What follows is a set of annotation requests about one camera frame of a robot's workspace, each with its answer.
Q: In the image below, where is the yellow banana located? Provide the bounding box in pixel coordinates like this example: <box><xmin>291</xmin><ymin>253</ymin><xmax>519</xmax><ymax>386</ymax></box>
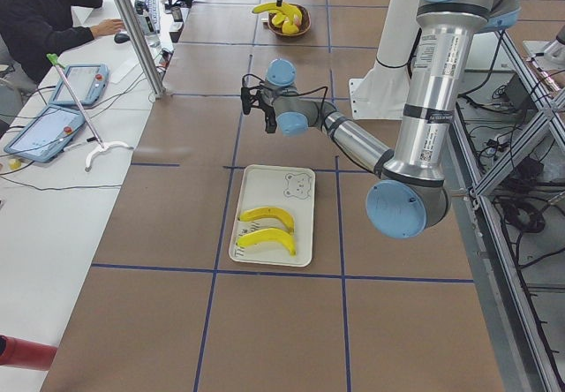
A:
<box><xmin>252</xmin><ymin>2</ymin><xmax>302</xmax><ymax>20</ymax></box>

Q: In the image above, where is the yellow banana moved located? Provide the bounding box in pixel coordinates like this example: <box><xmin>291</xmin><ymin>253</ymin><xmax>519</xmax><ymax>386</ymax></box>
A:
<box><xmin>236</xmin><ymin>228</ymin><xmax>296</xmax><ymax>256</ymax></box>
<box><xmin>238</xmin><ymin>207</ymin><xmax>295</xmax><ymax>233</ymax></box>

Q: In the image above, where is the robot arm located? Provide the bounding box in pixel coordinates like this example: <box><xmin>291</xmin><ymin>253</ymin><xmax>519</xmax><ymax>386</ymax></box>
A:
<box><xmin>241</xmin><ymin>0</ymin><xmax>520</xmax><ymax>238</ymax></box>

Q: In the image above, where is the brown wicker basket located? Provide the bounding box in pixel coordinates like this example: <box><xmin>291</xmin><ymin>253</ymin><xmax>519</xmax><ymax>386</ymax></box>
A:
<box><xmin>264</xmin><ymin>4</ymin><xmax>311</xmax><ymax>37</ymax></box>

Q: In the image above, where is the white bear plate tray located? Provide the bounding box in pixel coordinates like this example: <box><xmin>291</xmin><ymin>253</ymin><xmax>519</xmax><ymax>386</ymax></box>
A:
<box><xmin>229</xmin><ymin>164</ymin><xmax>315</xmax><ymax>268</ymax></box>

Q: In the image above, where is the yellow starfruit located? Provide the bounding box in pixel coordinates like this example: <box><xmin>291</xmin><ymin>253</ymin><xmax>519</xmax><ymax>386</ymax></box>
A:
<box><xmin>268</xmin><ymin>12</ymin><xmax>299</xmax><ymax>36</ymax></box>

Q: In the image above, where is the teach pendant far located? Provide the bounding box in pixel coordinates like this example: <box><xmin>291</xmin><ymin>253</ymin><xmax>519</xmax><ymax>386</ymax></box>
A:
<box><xmin>49</xmin><ymin>64</ymin><xmax>109</xmax><ymax>108</ymax></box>

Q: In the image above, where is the teach pendant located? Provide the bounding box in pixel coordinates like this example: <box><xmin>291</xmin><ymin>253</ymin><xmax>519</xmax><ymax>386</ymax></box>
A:
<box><xmin>49</xmin><ymin>64</ymin><xmax>109</xmax><ymax>108</ymax></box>
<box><xmin>4</xmin><ymin>104</ymin><xmax>85</xmax><ymax>163</ymax></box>

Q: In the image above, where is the reacher grabber stick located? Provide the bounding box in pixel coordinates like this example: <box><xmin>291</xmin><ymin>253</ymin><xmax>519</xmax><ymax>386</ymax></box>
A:
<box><xmin>45</xmin><ymin>52</ymin><xmax>134</xmax><ymax>173</ymax></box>

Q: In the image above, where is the teach pendant near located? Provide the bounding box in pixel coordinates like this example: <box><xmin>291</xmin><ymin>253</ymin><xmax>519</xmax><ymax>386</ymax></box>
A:
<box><xmin>4</xmin><ymin>104</ymin><xmax>85</xmax><ymax>163</ymax></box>

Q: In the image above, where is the seated person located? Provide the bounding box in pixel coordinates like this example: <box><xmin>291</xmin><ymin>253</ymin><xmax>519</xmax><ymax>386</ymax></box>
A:
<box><xmin>1</xmin><ymin>0</ymin><xmax>125</xmax><ymax>84</ymax></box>

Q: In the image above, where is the red cylinder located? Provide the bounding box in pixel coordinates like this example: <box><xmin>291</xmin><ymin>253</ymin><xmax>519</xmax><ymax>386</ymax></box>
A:
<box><xmin>0</xmin><ymin>335</ymin><xmax>57</xmax><ymax>371</ymax></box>

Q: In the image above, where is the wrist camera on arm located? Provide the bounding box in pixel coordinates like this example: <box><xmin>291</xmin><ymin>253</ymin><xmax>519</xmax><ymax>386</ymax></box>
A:
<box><xmin>240</xmin><ymin>86</ymin><xmax>261</xmax><ymax>116</ymax></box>

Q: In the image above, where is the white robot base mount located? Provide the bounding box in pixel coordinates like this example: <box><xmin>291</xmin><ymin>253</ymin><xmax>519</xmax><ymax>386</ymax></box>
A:
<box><xmin>349</xmin><ymin>0</ymin><xmax>419</xmax><ymax>120</ymax></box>

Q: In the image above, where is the aluminium frame post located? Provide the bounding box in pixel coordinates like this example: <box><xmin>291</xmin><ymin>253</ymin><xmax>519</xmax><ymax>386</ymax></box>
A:
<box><xmin>114</xmin><ymin>0</ymin><xmax>165</xmax><ymax>99</ymax></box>

